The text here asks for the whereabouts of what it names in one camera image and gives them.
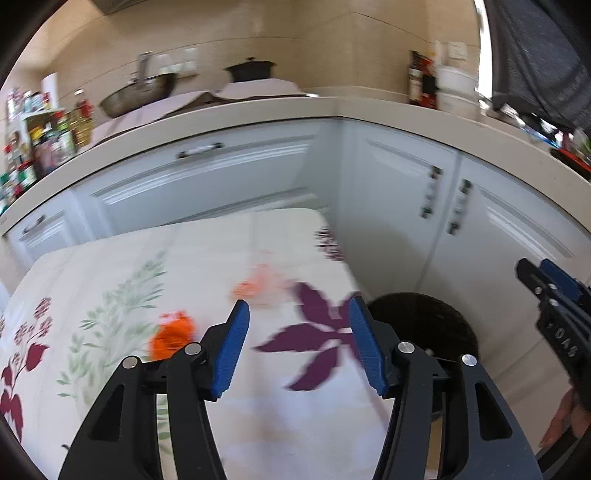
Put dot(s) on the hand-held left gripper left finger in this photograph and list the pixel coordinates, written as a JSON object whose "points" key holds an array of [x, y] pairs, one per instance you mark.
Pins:
{"points": [[233, 350]]}

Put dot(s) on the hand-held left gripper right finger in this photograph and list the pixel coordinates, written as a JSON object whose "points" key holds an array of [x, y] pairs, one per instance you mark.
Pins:
{"points": [[367, 346]]}

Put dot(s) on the white lidded bowl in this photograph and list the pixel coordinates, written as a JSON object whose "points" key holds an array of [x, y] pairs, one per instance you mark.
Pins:
{"points": [[456, 79]]}

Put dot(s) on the beige stove cover cloth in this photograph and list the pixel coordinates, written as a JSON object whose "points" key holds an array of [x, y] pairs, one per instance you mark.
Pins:
{"points": [[207, 99]]}

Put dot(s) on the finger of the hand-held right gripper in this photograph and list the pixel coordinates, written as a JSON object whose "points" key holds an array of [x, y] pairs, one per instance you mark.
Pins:
{"points": [[533, 279], [561, 281]]}

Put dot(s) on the yellow cooking oil bottle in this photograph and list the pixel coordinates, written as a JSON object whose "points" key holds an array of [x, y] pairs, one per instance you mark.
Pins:
{"points": [[82, 122]]}

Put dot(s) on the group of seasoning bottles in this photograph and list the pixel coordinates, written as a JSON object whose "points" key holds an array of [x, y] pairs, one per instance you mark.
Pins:
{"points": [[37, 147]]}

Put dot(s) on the white round container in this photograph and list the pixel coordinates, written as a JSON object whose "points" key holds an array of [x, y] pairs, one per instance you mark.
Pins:
{"points": [[457, 104]]}

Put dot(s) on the floral printed tablecloth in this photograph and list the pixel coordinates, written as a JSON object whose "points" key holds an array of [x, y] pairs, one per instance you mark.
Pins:
{"points": [[258, 249]]}

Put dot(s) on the steel wok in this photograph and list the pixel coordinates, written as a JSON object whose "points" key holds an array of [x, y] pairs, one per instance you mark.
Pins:
{"points": [[138, 94]]}

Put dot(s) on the white kitchen cabinet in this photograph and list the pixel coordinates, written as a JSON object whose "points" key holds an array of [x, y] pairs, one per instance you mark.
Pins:
{"points": [[277, 170]]}

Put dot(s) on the dark grey curtain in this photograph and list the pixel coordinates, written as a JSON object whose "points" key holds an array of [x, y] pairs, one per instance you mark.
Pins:
{"points": [[535, 50]]}

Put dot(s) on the person's right hand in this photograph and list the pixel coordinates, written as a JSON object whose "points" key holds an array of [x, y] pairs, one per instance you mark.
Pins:
{"points": [[561, 415]]}

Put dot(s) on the dark sauce bottle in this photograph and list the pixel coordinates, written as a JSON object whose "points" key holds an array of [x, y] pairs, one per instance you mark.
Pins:
{"points": [[414, 81]]}

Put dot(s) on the steel range hood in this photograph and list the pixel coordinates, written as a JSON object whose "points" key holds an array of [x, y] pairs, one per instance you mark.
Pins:
{"points": [[113, 5]]}

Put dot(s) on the orange and white wrapper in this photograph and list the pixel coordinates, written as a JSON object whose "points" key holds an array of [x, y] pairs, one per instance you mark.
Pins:
{"points": [[258, 286]]}

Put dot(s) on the small white wall socket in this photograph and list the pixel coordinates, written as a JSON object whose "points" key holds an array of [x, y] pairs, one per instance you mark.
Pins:
{"points": [[456, 50]]}

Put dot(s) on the black trash bin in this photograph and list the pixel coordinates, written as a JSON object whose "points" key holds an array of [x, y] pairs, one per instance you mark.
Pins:
{"points": [[425, 318]]}

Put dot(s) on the orange plastic bag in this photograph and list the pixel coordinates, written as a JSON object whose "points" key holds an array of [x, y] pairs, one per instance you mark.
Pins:
{"points": [[171, 337]]}

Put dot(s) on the white wall socket panel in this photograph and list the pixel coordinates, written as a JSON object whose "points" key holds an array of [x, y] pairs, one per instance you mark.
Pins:
{"points": [[180, 60]]}

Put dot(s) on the black cooking pot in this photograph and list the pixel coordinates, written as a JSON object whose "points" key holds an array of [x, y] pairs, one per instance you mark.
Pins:
{"points": [[249, 70]]}

